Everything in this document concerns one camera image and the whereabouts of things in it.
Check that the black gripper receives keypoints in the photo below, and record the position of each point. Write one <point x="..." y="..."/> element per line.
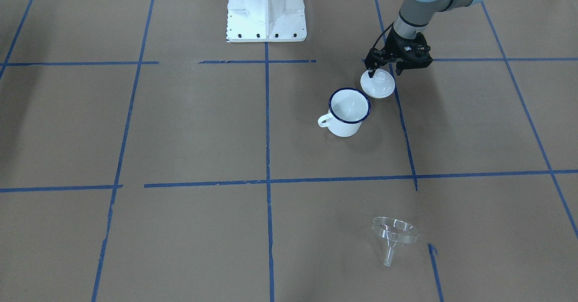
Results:
<point x="391" y="44"/>

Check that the white small dish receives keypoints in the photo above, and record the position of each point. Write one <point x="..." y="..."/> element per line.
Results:
<point x="381" y="85"/>

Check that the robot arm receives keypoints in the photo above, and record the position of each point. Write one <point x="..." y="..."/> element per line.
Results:
<point x="415" y="15"/>

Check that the white enamel mug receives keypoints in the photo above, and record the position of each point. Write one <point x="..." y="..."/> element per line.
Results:
<point x="347" y="109"/>

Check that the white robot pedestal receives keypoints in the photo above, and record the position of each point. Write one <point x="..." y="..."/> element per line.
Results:
<point x="266" y="21"/>

